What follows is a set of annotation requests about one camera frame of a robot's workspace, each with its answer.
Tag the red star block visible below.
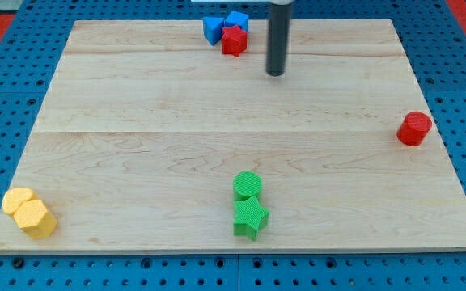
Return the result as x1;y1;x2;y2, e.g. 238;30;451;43
222;25;248;57

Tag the blue cube block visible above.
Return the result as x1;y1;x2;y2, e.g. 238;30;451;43
224;11;249;32

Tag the red cylinder block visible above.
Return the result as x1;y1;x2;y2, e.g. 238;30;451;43
396;112;432;146

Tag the blue triangle block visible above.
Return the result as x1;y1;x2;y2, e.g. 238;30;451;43
202;16;225;46

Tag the green cylinder block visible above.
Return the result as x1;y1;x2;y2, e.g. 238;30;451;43
232;171;262;200

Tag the yellow rounded block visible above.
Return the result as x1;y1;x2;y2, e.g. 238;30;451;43
2;187;37;216

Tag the yellow hexagon block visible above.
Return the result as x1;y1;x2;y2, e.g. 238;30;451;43
14;200;57;239

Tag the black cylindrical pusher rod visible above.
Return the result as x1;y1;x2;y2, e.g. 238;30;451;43
265;0;294;77

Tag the green star block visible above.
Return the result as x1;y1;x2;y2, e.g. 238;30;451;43
233;196;270;241

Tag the light wooden board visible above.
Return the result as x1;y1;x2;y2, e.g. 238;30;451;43
0;19;466;255

